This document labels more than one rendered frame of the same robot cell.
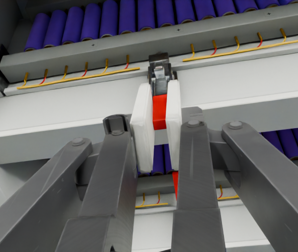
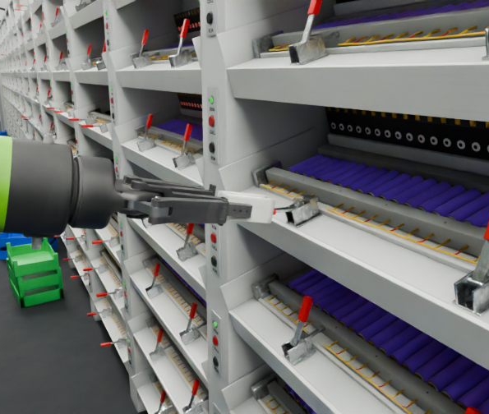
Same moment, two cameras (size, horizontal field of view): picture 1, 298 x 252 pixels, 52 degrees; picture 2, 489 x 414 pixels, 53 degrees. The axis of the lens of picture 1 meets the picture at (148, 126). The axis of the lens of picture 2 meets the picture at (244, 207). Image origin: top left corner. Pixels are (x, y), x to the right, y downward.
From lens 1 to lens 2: 51 cm
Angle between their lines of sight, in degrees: 52
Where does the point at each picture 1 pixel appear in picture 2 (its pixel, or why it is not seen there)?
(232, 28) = (361, 203)
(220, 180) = (345, 340)
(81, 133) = not seen: hidden behind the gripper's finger
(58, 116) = not seen: hidden behind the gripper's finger
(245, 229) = (325, 384)
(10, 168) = (242, 232)
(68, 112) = not seen: hidden behind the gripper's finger
